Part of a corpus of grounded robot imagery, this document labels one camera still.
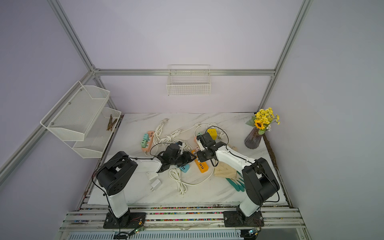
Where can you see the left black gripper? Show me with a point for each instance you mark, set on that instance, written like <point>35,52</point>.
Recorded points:
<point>187,159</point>

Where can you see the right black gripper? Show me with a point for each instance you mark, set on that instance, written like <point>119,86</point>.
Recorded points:
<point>200,154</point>

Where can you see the orange power strip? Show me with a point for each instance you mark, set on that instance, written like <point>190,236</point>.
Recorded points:
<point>202,166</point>

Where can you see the blue power strip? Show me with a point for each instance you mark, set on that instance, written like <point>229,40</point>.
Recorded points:
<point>185,168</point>

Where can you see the white charger plug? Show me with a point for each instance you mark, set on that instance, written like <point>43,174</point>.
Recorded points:
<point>152,176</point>
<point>155,185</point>

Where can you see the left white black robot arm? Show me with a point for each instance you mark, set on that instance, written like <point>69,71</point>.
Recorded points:
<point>114,175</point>

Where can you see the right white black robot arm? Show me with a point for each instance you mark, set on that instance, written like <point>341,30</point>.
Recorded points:
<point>259,179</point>

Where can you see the yellow cube socket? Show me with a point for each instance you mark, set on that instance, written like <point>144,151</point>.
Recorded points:
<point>213,133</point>

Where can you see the pink power strip right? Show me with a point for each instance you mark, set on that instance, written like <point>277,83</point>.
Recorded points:
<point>196,141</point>

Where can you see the pink power strip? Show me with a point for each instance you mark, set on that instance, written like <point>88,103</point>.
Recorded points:
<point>147,141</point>
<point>196,141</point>

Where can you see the beige work glove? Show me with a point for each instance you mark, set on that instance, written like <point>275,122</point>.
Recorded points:
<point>225,171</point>

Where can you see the pink power strip left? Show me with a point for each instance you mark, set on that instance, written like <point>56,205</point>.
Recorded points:
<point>147,141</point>

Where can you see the dark purple glass vase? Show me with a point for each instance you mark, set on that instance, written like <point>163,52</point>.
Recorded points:
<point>253,139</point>

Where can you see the green rubber glove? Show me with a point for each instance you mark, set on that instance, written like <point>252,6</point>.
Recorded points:
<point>237,182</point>

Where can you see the yellow artificial flower bouquet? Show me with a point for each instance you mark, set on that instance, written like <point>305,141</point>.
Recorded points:
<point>262,120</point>

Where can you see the brown twigs on shelf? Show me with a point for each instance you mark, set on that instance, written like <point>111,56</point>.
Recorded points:
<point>111,124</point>

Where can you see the white two-tier mesh shelf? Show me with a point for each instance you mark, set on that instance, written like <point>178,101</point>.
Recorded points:
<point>80,120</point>

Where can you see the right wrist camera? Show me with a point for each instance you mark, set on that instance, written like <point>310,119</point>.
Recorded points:
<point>198,147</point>

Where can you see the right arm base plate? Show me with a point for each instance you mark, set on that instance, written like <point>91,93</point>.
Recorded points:
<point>238,219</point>

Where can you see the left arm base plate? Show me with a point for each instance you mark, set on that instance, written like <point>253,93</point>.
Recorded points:
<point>127,221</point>

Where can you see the white wire wall basket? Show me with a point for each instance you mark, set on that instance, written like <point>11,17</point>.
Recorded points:
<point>189,80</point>

